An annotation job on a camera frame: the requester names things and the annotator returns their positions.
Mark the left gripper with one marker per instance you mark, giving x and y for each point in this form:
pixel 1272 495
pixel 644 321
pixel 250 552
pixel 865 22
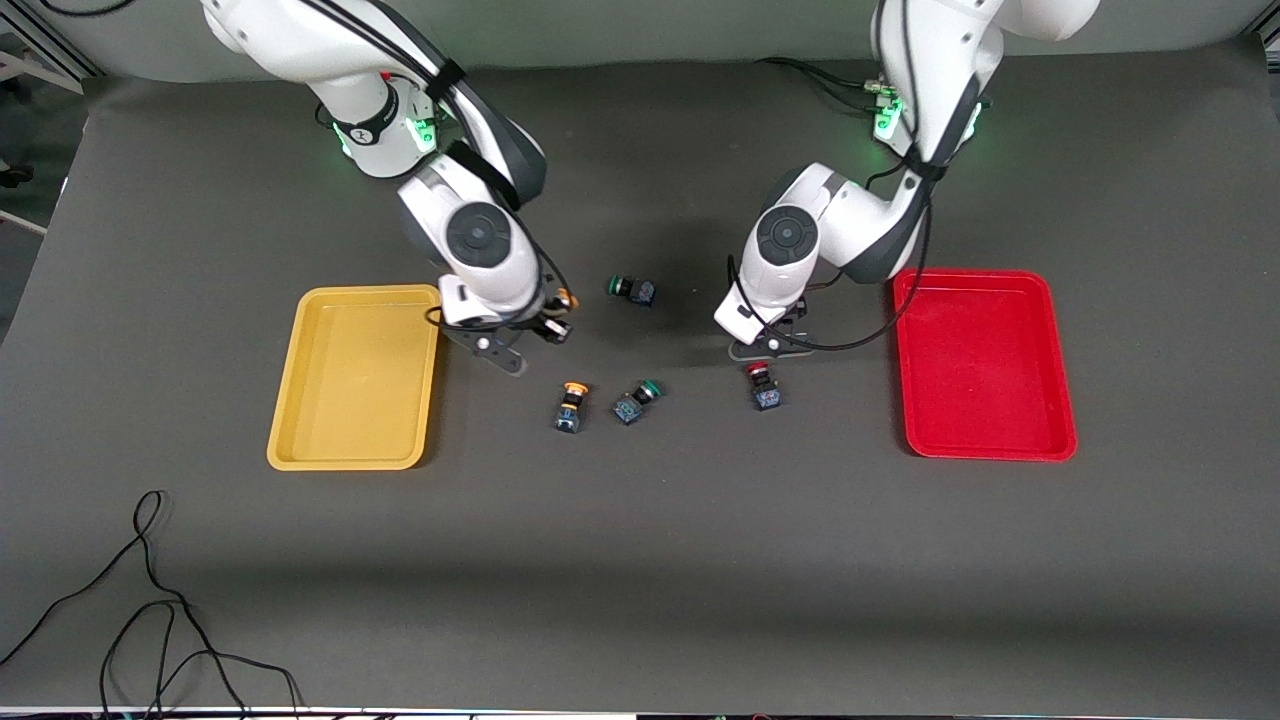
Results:
pixel 798 312

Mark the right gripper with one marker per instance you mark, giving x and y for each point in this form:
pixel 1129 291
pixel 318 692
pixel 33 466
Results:
pixel 541 318

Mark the yellow push button switch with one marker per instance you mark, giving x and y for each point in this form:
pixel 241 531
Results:
pixel 567 298
pixel 570 415

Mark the red push button switch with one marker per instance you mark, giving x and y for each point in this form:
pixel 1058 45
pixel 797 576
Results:
pixel 767 397

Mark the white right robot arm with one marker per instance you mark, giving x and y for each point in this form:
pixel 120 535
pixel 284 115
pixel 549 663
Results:
pixel 480 235

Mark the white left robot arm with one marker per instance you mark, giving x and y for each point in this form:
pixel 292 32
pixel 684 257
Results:
pixel 790 235

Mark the red plastic tray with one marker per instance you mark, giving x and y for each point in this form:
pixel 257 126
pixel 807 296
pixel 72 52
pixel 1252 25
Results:
pixel 980 370

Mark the yellow plastic tray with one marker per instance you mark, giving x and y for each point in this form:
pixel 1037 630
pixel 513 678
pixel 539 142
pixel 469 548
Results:
pixel 350 400

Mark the dark grey table cloth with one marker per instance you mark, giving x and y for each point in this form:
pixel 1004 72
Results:
pixel 700 560

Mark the green push button switch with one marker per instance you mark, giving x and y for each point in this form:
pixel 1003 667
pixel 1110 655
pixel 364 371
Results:
pixel 630 408
pixel 640 292

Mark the aluminium frame profile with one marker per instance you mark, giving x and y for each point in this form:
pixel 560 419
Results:
pixel 40 62

